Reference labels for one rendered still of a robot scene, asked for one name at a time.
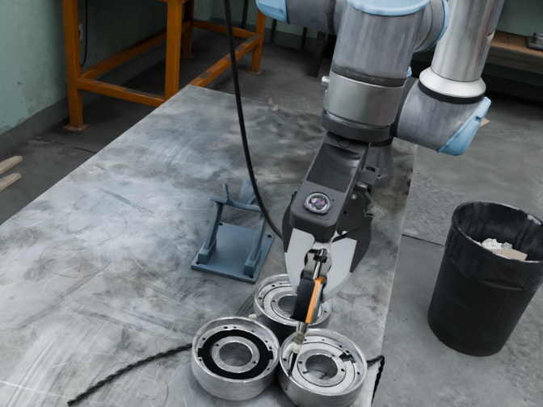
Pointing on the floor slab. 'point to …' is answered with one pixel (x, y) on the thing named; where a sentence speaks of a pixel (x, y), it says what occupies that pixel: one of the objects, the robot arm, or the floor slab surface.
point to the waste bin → (486, 277)
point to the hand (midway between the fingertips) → (311, 290)
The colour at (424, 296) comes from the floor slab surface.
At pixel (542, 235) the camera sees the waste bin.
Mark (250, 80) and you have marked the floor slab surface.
